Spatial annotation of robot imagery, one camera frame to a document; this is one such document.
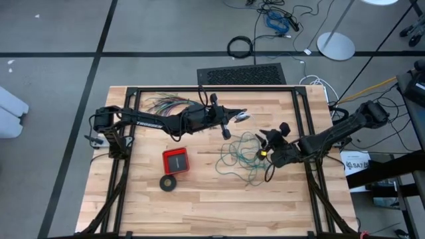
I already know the black equipment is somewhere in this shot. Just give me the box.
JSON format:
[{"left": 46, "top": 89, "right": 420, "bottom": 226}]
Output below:
[{"left": 396, "top": 58, "right": 425, "bottom": 110}]

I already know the blue floor cable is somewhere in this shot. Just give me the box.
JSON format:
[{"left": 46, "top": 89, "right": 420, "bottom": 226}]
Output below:
[{"left": 264, "top": 11, "right": 292, "bottom": 34}]

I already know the multicoloured wire bundle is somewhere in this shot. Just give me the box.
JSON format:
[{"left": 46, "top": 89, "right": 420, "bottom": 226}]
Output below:
[{"left": 144, "top": 92, "right": 200, "bottom": 117}]

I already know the black beam structure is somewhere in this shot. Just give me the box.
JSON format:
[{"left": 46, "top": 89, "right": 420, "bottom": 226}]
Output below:
[{"left": 345, "top": 151, "right": 425, "bottom": 239}]

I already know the black wheeled base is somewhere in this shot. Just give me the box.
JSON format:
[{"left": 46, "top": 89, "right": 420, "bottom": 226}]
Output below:
[{"left": 400, "top": 23, "right": 425, "bottom": 47}]

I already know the grey round-base stand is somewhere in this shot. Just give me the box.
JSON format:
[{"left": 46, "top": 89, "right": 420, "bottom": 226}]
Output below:
[{"left": 316, "top": 0, "right": 356, "bottom": 62}]

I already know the white paper sign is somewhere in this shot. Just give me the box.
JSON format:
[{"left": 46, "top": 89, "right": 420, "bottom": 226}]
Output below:
[{"left": 340, "top": 151, "right": 372, "bottom": 193}]

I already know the black tape roll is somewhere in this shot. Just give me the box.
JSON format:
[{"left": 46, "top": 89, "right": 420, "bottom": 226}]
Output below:
[{"left": 159, "top": 174, "right": 178, "bottom": 193}]

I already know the black power strip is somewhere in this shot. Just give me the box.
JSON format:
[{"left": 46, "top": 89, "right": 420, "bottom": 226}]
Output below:
[{"left": 287, "top": 16, "right": 301, "bottom": 33}]

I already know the white floor cable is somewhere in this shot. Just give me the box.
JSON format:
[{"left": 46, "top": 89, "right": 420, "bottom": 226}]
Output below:
[{"left": 298, "top": 74, "right": 340, "bottom": 104}]

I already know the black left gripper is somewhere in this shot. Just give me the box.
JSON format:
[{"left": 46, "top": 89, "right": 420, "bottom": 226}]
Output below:
[{"left": 207, "top": 93, "right": 248, "bottom": 132}]

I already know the black thin pole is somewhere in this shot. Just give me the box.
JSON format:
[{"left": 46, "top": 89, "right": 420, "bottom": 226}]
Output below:
[{"left": 331, "top": 1, "right": 416, "bottom": 107}]

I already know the black coiled cable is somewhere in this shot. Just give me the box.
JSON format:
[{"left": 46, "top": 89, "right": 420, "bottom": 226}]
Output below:
[{"left": 226, "top": 35, "right": 255, "bottom": 60}]

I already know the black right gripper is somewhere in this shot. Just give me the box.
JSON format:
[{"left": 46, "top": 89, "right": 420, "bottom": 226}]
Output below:
[{"left": 254, "top": 121, "right": 292, "bottom": 152}]

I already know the yellow floor strip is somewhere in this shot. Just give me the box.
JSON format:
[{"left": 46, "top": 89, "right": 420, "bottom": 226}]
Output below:
[{"left": 338, "top": 76, "right": 398, "bottom": 104}]

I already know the green cord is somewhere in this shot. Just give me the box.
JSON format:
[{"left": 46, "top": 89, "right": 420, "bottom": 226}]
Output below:
[{"left": 214, "top": 131, "right": 276, "bottom": 187}]

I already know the white foam block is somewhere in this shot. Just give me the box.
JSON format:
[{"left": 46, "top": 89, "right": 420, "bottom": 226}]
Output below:
[{"left": 0, "top": 86, "right": 30, "bottom": 139}]

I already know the black floor cable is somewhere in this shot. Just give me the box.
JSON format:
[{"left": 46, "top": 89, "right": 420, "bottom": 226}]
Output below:
[{"left": 245, "top": 0, "right": 328, "bottom": 66}]

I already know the red and black box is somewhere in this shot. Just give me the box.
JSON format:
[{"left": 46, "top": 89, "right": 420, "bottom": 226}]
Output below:
[{"left": 161, "top": 147, "right": 191, "bottom": 176}]

